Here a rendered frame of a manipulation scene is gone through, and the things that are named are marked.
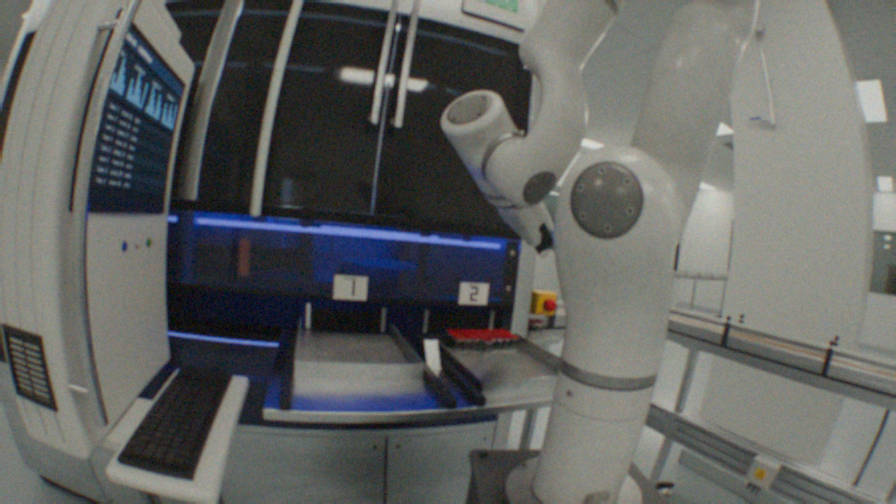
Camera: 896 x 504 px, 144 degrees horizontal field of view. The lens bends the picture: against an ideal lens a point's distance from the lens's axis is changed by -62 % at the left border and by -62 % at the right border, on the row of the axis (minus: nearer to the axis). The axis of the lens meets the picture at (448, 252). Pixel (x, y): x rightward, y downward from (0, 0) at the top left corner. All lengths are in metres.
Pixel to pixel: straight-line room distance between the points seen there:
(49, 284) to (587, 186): 0.64
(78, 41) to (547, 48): 0.64
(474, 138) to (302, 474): 1.05
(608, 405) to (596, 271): 0.14
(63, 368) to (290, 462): 0.79
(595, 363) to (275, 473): 1.02
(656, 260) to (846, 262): 1.69
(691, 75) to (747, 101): 1.88
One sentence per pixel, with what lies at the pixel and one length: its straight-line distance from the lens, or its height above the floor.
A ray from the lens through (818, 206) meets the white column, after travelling 2.01.
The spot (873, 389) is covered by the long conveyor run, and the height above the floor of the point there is 0.89.
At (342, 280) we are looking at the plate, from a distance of 0.97.
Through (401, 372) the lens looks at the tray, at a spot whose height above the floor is 0.90.
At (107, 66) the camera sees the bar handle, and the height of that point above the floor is 1.36.
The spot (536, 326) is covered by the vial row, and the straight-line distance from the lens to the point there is 1.24.
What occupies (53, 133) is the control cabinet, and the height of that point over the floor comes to 1.27.
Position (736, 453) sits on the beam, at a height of 0.51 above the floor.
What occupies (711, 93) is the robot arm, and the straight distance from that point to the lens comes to 0.43.
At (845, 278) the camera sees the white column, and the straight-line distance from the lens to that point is 1.96.
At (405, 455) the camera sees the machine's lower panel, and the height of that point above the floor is 0.50.
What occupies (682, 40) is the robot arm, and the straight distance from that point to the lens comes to 0.44.
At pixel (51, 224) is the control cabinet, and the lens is 0.57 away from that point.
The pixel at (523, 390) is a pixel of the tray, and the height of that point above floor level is 0.89.
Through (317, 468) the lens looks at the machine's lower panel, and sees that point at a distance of 1.20.
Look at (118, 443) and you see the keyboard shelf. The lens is 0.72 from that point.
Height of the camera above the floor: 1.18
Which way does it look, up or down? 3 degrees down
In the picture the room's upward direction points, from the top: 6 degrees clockwise
